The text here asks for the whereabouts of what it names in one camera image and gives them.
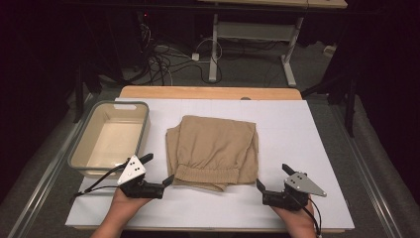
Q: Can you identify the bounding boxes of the white desk frame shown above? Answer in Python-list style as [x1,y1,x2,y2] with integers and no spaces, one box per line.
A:
[197,0,349,87]

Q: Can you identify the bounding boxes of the person's left hand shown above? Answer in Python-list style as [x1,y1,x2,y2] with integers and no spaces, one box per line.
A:
[110,188,153,216]

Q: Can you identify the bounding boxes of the person's right hand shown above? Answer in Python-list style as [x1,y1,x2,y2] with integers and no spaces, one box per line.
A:
[270,197,316,229]

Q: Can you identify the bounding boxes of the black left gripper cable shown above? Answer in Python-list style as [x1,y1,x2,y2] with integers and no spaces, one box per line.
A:
[72,162,130,196]

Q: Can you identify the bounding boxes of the metal floor rail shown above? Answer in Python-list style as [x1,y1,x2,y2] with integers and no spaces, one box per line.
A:
[330,104,404,238]
[8,93,94,238]

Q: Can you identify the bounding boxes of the tan pants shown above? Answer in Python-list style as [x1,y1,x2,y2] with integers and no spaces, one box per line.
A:
[164,114,261,192]

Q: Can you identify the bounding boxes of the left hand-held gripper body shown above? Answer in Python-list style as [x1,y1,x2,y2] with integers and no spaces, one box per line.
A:
[117,154,165,200]

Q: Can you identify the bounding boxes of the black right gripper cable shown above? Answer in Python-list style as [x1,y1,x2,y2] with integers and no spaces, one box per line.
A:
[306,197,323,238]

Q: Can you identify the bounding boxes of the black stand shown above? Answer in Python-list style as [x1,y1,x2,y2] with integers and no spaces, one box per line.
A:
[300,73,359,139]
[72,62,103,124]

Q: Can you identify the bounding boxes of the tangle of floor cables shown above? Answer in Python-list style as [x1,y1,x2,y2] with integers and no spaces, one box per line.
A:
[137,23,223,86]

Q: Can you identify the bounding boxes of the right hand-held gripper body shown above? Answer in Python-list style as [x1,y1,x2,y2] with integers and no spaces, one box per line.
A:
[262,172,328,211]

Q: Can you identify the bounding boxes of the beige plastic basket grey rim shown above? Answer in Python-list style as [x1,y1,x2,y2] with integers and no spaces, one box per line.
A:
[67,100,152,179]

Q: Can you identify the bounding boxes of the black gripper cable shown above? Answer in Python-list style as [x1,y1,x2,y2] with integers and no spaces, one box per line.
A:
[306,197,323,238]
[72,162,130,196]

